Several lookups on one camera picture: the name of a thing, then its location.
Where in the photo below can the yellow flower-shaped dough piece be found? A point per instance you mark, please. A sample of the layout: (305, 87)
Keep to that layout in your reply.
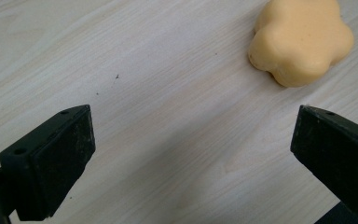
(301, 40)

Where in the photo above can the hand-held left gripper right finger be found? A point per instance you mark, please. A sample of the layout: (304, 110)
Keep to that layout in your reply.
(338, 155)

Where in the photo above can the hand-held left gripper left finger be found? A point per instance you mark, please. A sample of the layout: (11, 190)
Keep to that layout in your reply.
(52, 168)

